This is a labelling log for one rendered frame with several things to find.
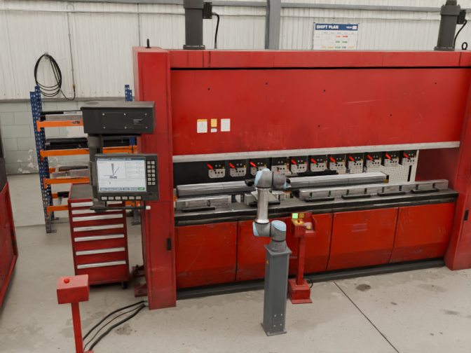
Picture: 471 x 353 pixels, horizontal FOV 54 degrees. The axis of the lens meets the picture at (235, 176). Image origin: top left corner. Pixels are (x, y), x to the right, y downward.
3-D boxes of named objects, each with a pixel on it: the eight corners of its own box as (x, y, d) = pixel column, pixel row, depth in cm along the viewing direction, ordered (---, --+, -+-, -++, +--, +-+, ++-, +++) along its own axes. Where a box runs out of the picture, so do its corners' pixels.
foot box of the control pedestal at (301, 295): (291, 304, 442) (292, 293, 438) (286, 290, 466) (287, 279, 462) (312, 302, 445) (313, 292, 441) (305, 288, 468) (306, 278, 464)
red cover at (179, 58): (167, 68, 385) (167, 50, 380) (166, 66, 394) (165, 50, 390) (474, 66, 458) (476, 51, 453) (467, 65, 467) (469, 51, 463)
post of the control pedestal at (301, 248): (296, 285, 451) (300, 234, 434) (295, 282, 456) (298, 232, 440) (302, 285, 452) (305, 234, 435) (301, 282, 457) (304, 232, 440)
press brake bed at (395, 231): (174, 301, 444) (173, 220, 418) (172, 289, 463) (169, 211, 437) (445, 266, 517) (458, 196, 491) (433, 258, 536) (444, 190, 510)
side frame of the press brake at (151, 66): (148, 310, 428) (137, 52, 357) (142, 265, 506) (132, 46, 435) (176, 307, 434) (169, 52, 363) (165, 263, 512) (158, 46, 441)
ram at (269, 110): (169, 162, 412) (167, 70, 387) (168, 160, 419) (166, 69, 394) (459, 147, 485) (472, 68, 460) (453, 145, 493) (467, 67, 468)
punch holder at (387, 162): (385, 167, 469) (386, 150, 464) (380, 164, 477) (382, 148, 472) (397, 166, 473) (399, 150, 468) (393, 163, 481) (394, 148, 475)
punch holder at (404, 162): (402, 165, 474) (404, 150, 469) (397, 163, 482) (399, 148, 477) (415, 164, 478) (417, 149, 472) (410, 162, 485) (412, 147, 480)
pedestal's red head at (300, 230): (294, 237, 429) (295, 219, 423) (289, 230, 444) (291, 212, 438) (315, 237, 431) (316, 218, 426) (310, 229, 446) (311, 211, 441)
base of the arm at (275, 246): (289, 251, 377) (290, 240, 374) (272, 253, 373) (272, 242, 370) (282, 243, 391) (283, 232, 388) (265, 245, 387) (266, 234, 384)
